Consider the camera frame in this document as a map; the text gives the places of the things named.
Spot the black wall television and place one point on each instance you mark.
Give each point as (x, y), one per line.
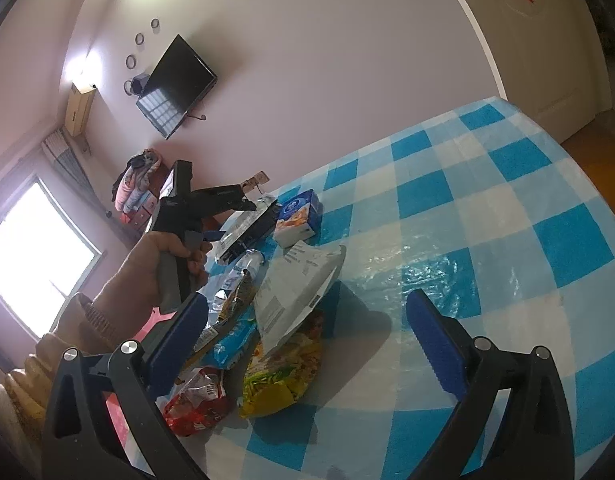
(177, 85)

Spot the wall air conditioner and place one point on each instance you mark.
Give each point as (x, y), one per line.
(79, 110)

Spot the wall socket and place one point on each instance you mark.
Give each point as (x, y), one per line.
(257, 179)

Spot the white door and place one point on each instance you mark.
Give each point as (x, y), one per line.
(537, 50)

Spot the grey curtain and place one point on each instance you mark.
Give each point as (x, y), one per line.
(72, 170)

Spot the blue checked tablecloth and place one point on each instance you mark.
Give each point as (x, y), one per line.
(487, 210)

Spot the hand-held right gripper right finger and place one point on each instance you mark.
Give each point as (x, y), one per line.
(437, 345)

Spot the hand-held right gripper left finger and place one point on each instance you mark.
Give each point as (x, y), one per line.
(180, 340)

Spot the dark yellow-striped wrapper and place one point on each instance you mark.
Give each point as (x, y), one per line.
(210, 337)

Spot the yellow snack packet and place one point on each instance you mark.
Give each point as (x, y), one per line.
(277, 375)

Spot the person's left hand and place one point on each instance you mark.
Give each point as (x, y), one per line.
(132, 280)

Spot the pile of folded clothes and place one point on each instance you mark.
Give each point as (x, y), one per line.
(132, 185)

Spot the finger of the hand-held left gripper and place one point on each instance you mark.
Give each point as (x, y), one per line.
(215, 235)
(235, 197)

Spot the black and silver packet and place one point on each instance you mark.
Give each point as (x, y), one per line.
(252, 230)

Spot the person's left forearm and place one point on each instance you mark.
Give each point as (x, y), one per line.
(62, 335)

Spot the blue packet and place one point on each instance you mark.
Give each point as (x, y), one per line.
(235, 345)

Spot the blue tissue pack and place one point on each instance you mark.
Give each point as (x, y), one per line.
(297, 215)

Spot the brown wooden cabinet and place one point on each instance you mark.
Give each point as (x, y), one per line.
(145, 215)

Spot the brown snack wrapper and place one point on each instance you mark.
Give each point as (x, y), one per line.
(237, 295)

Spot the red snack packet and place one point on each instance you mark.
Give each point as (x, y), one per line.
(197, 405)

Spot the white grey printed bag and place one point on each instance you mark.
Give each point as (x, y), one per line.
(287, 300)

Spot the window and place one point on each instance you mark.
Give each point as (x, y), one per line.
(32, 260)

